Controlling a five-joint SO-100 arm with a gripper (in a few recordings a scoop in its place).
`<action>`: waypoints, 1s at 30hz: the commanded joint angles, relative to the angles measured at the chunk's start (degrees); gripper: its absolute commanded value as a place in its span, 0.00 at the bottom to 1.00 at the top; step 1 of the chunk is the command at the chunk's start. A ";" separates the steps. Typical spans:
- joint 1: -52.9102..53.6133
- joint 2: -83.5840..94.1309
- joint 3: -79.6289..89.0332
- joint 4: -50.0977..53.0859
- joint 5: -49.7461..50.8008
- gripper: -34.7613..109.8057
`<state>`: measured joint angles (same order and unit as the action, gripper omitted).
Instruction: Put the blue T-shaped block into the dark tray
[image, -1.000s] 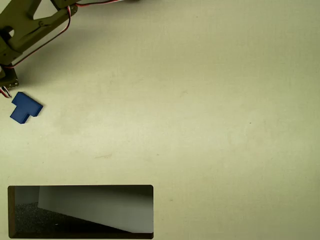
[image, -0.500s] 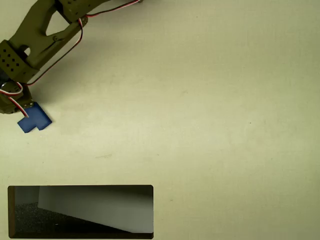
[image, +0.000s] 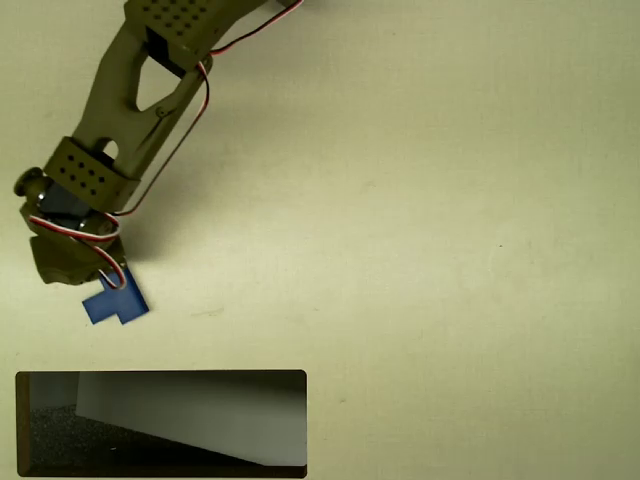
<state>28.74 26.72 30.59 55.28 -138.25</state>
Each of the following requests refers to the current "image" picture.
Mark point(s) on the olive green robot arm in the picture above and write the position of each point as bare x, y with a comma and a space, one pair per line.
110, 100

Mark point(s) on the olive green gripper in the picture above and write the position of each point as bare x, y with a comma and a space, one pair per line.
59, 263

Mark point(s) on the rectangular bin opening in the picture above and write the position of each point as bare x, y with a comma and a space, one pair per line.
22, 425

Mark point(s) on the blue T-shaped block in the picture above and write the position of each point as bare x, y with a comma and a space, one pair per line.
125, 301

